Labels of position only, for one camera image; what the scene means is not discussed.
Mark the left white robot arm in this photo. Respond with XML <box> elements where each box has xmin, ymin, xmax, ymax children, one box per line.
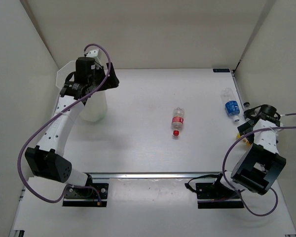
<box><xmin>25</xmin><ymin>48</ymin><xmax>119</xmax><ymax>198</ymax></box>

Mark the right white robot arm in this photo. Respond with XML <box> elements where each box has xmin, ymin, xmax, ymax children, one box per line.
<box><xmin>212</xmin><ymin>103</ymin><xmax>286</xmax><ymax>198</ymax></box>

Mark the white translucent octagonal bin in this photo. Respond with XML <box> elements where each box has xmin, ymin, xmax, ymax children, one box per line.
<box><xmin>56</xmin><ymin>61</ymin><xmax>108</xmax><ymax>122</ymax></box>

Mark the clear bottle black label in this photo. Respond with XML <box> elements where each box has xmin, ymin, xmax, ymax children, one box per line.
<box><xmin>243</xmin><ymin>102</ymin><xmax>251</xmax><ymax>111</ymax></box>

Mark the clear bottle blue label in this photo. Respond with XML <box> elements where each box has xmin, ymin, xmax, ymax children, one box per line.
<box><xmin>221</xmin><ymin>88</ymin><xmax>240</xmax><ymax>123</ymax></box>

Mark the clear bottle red label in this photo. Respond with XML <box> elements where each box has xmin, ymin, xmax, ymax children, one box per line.
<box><xmin>171</xmin><ymin>107</ymin><xmax>185</xmax><ymax>137</ymax></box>

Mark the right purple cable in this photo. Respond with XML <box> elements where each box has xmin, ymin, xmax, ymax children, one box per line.
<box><xmin>222</xmin><ymin>113</ymin><xmax>296</xmax><ymax>218</ymax></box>

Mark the purple cable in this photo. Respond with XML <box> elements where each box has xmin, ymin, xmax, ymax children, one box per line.
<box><xmin>222</xmin><ymin>113</ymin><xmax>296</xmax><ymax>218</ymax></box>
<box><xmin>17</xmin><ymin>43</ymin><xmax>112</xmax><ymax>204</ymax></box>

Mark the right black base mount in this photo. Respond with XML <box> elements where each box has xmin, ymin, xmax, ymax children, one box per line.
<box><xmin>185</xmin><ymin>173</ymin><xmax>244</xmax><ymax>209</ymax></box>

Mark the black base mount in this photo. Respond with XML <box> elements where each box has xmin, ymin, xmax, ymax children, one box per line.
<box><xmin>185</xmin><ymin>173</ymin><xmax>244</xmax><ymax>209</ymax></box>
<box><xmin>62</xmin><ymin>177</ymin><xmax>109</xmax><ymax>207</ymax></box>

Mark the aluminium rail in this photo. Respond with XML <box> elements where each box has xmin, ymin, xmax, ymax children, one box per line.
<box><xmin>88</xmin><ymin>172</ymin><xmax>219</xmax><ymax>179</ymax></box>

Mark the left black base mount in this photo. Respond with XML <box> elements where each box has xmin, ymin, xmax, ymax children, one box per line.
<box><xmin>62</xmin><ymin>177</ymin><xmax>109</xmax><ymax>207</ymax></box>

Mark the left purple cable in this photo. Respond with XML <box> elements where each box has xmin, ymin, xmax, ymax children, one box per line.
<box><xmin>17</xmin><ymin>43</ymin><xmax>112</xmax><ymax>204</ymax></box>

